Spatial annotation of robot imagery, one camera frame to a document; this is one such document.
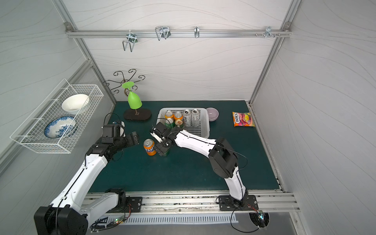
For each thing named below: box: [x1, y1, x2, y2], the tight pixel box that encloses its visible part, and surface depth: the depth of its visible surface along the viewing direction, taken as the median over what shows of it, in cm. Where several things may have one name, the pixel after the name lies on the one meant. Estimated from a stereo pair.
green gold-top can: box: [174, 118, 184, 129], surface depth 96 cm
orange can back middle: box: [173, 112, 184, 121], surface depth 100 cm
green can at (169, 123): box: [164, 117, 176, 129], surface depth 97 cm
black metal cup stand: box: [102, 68, 152, 121], surface depth 95 cm
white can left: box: [183, 109, 192, 127], surface depth 98 cm
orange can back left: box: [164, 110, 175, 119], surface depth 100 cm
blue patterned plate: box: [44, 115, 78, 139], surface depth 65 cm
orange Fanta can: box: [143, 138, 157, 157], surface depth 87 cm
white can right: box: [191, 108, 200, 127], surface depth 98 cm
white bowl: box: [61, 94, 91, 116], surface depth 72 cm
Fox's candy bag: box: [232, 111, 256, 127], surface depth 109 cm
